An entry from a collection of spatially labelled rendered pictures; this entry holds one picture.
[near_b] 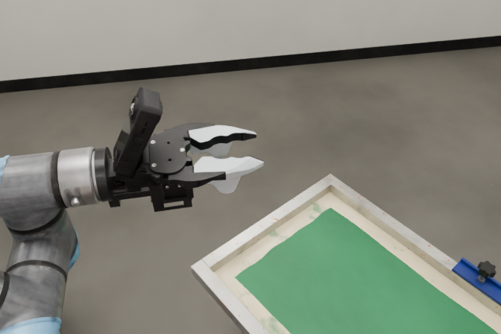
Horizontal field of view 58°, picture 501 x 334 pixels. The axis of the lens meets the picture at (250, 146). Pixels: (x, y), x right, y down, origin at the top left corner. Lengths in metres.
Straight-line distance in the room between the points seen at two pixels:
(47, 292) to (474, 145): 3.25
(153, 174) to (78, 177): 0.09
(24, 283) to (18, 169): 0.14
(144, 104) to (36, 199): 0.18
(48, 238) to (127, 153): 0.17
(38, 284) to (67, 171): 0.14
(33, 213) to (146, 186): 0.14
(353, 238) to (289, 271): 0.23
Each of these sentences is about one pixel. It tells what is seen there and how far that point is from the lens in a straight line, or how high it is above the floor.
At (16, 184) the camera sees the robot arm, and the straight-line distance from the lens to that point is 0.61.
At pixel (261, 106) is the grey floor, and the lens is 3.59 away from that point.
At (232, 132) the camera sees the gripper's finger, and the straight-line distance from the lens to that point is 0.61.
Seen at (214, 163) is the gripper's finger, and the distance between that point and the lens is 0.58.
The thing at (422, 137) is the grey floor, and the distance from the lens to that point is 3.51.
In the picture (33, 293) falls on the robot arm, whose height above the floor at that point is 1.59.
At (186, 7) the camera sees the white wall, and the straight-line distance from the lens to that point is 3.76.
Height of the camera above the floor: 2.07
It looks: 40 degrees down
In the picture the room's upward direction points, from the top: straight up
